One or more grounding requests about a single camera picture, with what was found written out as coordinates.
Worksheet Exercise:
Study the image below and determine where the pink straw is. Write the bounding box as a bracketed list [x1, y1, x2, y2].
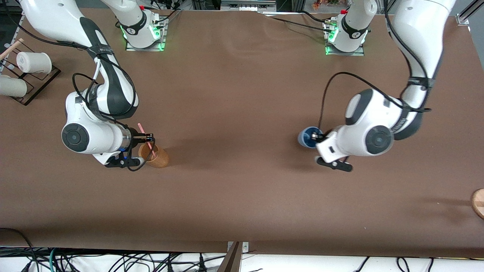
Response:
[138, 123, 157, 158]

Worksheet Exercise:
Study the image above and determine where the blue plastic cup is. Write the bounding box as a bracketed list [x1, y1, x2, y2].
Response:
[298, 126, 324, 149]

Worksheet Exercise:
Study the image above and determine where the brown wooden cup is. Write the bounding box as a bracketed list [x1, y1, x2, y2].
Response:
[138, 141, 169, 168]

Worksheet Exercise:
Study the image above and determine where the white cup with dots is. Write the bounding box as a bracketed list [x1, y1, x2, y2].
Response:
[16, 51, 53, 75]

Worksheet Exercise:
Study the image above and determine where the plain white cup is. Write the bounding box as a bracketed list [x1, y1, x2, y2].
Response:
[0, 74, 28, 98]

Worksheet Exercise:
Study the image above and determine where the orange background clutter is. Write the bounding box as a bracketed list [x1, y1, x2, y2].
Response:
[312, 0, 343, 10]

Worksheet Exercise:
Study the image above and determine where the dark table support beam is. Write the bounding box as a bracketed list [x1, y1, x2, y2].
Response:
[217, 242, 243, 272]

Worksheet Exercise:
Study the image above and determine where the grey control box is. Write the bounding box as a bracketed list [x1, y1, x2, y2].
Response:
[220, 0, 277, 12]

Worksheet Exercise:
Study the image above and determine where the light wooden stick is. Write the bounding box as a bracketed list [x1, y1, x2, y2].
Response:
[0, 38, 24, 61]

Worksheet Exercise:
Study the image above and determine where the round wooden disc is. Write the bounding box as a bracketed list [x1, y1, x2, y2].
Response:
[470, 188, 484, 220]

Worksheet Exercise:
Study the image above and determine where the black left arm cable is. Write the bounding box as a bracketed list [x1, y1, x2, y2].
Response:
[318, 0, 432, 131]

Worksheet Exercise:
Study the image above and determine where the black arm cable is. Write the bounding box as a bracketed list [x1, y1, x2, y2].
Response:
[318, 0, 432, 131]
[0, 0, 157, 172]

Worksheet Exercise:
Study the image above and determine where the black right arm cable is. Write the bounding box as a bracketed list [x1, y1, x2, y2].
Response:
[0, 0, 157, 172]

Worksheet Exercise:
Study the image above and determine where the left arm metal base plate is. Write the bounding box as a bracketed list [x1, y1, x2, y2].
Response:
[324, 19, 366, 57]

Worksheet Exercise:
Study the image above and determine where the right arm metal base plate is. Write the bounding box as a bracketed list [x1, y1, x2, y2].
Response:
[125, 15, 167, 52]

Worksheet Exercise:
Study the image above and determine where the long black base cable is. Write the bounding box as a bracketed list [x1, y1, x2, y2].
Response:
[268, 15, 334, 34]

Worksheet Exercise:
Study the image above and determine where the black wire cup rack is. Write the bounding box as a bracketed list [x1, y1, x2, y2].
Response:
[0, 57, 62, 107]

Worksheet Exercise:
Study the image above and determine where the short black base cable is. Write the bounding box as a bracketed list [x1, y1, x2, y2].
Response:
[301, 10, 334, 25]

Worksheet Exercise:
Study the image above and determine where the black right base cable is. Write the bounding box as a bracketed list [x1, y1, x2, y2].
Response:
[144, 0, 183, 26]

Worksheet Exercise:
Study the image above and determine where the metal table edge bracket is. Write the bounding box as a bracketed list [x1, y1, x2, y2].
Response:
[227, 241, 250, 254]

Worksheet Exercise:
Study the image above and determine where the black arched floor cable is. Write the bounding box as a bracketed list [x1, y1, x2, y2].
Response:
[0, 227, 37, 265]

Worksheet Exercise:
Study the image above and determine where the aluminium corner frame profile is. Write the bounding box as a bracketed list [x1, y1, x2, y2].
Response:
[455, 0, 484, 26]

